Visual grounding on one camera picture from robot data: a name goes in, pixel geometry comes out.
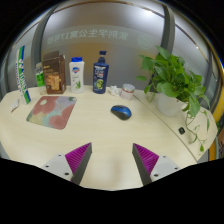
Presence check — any clear bottle with green label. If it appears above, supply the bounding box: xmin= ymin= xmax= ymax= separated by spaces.
xmin=34 ymin=61 xmax=47 ymax=96

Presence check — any white bottle with blue cap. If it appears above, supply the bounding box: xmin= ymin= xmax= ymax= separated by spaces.
xmin=68 ymin=56 xmax=86 ymax=95

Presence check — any small white patterned packet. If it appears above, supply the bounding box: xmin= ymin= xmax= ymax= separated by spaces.
xmin=9 ymin=98 xmax=21 ymax=113

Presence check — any small round lidded jar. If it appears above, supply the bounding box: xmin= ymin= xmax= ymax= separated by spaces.
xmin=119 ymin=83 xmax=136 ymax=101

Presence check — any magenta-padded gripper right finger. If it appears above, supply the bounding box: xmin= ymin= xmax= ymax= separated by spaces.
xmin=131 ymin=143 xmax=183 ymax=186

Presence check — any blue and black computer mouse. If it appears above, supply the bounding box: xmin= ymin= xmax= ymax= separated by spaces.
xmin=110 ymin=104 xmax=133 ymax=121

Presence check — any pastel floral print mouse pad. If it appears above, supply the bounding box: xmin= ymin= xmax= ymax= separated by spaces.
xmin=25 ymin=95 xmax=78 ymax=131

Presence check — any brown cardboard snack box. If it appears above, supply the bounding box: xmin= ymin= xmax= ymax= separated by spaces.
xmin=41 ymin=50 xmax=68 ymax=95

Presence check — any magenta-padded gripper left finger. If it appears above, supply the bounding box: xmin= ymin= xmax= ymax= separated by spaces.
xmin=40 ymin=142 xmax=93 ymax=186

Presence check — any white green shuttlecock tube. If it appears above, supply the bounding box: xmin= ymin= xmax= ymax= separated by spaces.
xmin=15 ymin=45 xmax=32 ymax=105

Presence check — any green plant in white pot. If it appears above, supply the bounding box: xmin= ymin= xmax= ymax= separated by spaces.
xmin=135 ymin=45 xmax=212 ymax=153

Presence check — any dark blue pump bottle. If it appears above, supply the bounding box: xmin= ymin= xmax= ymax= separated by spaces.
xmin=92 ymin=50 xmax=110 ymax=95

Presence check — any crumpled white tissue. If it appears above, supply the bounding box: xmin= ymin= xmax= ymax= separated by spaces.
xmin=108 ymin=85 xmax=122 ymax=98

